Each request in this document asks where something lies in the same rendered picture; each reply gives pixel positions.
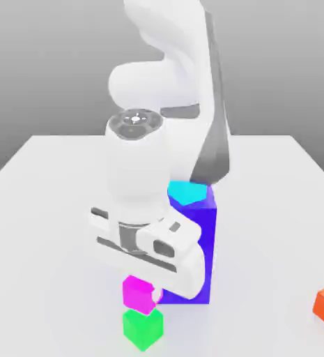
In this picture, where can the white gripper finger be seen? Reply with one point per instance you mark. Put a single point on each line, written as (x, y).
(157, 295)

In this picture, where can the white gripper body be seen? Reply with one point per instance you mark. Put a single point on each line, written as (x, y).
(191, 276)

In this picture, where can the small magenta cube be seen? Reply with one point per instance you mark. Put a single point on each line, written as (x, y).
(137, 294)

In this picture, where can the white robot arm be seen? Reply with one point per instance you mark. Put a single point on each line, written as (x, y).
(139, 167)

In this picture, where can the small green cube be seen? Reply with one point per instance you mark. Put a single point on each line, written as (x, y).
(142, 329)

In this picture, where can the small cyan cube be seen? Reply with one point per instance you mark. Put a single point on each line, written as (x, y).
(188, 192)

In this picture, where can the large blue box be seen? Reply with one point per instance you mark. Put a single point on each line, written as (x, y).
(206, 251)

